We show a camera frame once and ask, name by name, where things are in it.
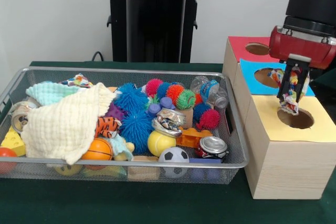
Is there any yellow tennis ball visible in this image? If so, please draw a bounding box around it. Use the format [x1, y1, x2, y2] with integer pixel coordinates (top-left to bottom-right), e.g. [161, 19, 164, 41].
[147, 131, 177, 157]

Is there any black monitor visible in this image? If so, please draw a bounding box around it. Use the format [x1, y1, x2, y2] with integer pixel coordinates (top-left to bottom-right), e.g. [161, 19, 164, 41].
[313, 61, 336, 92]

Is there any striped tiger plush toy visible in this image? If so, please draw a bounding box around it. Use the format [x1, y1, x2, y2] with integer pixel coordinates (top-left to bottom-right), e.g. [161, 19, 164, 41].
[94, 116, 122, 140]

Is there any wooden box with three holes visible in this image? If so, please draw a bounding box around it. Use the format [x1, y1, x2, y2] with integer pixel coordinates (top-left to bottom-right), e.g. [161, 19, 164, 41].
[222, 36, 336, 200]

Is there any black and white soccer ball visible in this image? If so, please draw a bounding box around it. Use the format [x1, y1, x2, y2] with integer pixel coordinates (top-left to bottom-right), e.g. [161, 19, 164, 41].
[159, 147, 191, 179]

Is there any crushed red drink can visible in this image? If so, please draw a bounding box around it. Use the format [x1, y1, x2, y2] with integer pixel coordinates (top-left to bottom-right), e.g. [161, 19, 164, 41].
[196, 136, 230, 161]

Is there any red ball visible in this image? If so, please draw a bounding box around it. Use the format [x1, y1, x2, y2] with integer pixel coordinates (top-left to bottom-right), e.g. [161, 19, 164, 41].
[0, 147, 17, 175]

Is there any cream knitted cloth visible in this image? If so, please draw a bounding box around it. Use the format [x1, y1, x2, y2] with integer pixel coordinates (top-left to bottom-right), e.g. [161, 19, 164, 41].
[21, 83, 116, 165]

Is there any orange toy basketball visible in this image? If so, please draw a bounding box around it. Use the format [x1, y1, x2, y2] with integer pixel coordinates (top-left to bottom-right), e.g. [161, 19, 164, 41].
[81, 139, 113, 162]

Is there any yellow cheese wedge toy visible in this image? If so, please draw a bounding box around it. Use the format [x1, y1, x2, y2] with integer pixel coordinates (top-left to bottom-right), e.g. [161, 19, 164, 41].
[0, 127, 26, 157]

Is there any multicolour patterned cloth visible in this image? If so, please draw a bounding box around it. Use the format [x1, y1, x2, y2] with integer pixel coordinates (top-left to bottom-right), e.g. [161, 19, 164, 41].
[270, 68, 311, 116]

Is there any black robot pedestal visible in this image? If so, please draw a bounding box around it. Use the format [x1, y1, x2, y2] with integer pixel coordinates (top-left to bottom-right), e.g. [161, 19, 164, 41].
[101, 0, 211, 63]

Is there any blue spiky rubber ball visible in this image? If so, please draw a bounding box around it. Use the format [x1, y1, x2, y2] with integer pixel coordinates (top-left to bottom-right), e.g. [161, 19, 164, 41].
[120, 110, 155, 154]
[114, 82, 150, 114]

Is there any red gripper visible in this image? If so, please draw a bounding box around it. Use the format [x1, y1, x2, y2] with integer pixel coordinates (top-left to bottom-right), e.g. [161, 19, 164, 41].
[269, 25, 336, 104]

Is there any mint green cloth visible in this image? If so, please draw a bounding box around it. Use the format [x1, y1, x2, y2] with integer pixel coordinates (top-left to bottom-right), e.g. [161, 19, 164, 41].
[26, 81, 79, 106]

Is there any silver drink can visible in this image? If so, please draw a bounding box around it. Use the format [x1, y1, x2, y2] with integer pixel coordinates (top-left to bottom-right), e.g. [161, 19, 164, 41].
[9, 101, 32, 134]

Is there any clear mesh bin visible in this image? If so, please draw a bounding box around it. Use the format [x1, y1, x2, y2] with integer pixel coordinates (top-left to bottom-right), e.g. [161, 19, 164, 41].
[0, 67, 250, 185]

